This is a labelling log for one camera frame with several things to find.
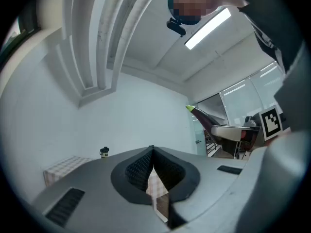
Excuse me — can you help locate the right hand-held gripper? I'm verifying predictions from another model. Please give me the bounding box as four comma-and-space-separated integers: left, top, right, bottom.
206, 105, 284, 156

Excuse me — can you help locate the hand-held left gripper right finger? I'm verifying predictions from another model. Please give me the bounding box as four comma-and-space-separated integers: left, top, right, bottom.
152, 145, 250, 231

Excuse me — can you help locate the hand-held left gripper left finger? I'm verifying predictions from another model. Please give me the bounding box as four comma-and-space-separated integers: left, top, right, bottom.
31, 145, 170, 233

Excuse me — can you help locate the beige checked floral tablecloth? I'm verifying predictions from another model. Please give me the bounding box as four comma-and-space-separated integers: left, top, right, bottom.
43, 155, 169, 203

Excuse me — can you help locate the long ceiling light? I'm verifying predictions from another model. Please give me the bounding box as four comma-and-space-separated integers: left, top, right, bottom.
184, 7, 232, 50

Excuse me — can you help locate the person in dark shirt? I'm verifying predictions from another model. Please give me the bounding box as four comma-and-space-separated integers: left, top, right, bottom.
223, 0, 307, 72

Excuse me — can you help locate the glass partition wall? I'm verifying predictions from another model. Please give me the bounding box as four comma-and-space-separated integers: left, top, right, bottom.
191, 61, 285, 156

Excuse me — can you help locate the black head camera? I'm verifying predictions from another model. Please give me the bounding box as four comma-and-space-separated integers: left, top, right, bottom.
166, 17, 187, 37

